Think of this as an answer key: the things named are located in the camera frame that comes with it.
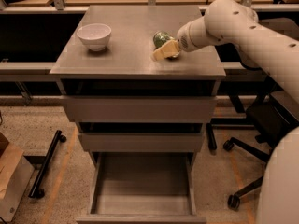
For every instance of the black table leg foot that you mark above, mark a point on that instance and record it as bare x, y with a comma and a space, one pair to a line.
43, 163

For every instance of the grey drawer cabinet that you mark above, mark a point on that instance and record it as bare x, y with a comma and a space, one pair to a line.
124, 68

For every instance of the white ceramic bowl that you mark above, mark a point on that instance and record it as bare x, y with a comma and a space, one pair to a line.
94, 36

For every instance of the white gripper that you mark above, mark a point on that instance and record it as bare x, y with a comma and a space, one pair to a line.
183, 41

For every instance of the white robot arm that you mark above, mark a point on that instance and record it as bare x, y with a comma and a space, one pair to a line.
226, 21

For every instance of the green soda can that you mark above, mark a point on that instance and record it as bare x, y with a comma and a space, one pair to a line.
159, 39

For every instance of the black office chair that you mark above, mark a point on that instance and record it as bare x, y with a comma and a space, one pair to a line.
270, 119

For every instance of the black desk foot bar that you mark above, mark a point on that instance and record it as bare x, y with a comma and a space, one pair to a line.
212, 144

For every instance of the wooden box on floor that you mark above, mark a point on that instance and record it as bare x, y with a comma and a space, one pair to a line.
15, 173

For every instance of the grey top drawer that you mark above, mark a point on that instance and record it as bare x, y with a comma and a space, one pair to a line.
139, 109

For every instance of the grey open bottom drawer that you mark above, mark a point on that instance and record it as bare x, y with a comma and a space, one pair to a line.
142, 188

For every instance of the grey middle drawer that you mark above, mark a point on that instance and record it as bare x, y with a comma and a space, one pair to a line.
141, 142

